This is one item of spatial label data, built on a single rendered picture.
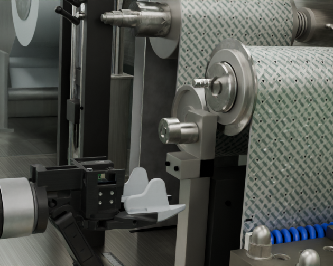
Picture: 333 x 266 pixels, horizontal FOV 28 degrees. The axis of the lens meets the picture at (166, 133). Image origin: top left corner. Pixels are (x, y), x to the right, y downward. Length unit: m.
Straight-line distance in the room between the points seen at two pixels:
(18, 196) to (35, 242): 0.49
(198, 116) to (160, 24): 0.23
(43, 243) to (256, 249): 0.51
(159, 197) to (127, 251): 0.40
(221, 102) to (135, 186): 0.18
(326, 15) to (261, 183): 0.46
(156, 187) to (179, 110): 0.30
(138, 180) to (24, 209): 0.19
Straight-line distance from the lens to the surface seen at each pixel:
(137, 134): 1.35
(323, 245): 1.03
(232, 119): 0.99
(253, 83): 0.95
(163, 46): 1.22
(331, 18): 1.34
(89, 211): 0.86
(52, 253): 1.27
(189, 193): 1.04
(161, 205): 0.90
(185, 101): 1.14
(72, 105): 1.27
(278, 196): 1.03
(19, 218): 0.83
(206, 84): 1.01
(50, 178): 0.85
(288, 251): 0.99
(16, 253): 1.27
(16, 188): 0.84
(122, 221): 0.87
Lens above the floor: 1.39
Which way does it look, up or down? 12 degrees down
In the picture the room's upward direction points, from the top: 3 degrees clockwise
